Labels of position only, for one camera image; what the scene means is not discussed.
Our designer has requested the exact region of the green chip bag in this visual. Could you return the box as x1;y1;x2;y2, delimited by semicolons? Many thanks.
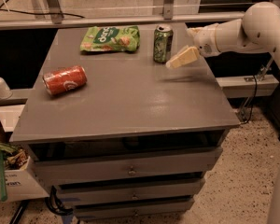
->
80;26;140;52

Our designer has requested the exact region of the green stick in box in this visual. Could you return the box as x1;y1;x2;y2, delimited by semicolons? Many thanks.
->
0;141;18;202

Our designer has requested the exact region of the green soda can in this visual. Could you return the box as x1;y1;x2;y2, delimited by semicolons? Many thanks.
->
153;24;174;63

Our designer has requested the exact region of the metal frame rail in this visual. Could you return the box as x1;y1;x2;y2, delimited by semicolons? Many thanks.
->
0;0;280;32

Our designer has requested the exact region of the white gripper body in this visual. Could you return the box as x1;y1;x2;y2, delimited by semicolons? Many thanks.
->
194;23;220;57

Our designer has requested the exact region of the red coke can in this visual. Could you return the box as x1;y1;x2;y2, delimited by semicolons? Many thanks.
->
43;65;87;95

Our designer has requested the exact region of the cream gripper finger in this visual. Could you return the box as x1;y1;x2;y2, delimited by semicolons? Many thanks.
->
165;46;200;69
187;27;203;37

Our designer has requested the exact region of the grey drawer cabinet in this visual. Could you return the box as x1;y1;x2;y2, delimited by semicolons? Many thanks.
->
11;25;239;221

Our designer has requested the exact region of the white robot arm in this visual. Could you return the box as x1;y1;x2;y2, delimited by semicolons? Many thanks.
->
166;2;280;224

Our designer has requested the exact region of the black cable bundle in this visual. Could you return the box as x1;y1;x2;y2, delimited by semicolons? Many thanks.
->
44;186;74;217

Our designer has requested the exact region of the white cardboard box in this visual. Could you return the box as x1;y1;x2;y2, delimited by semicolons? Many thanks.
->
0;105;49;203

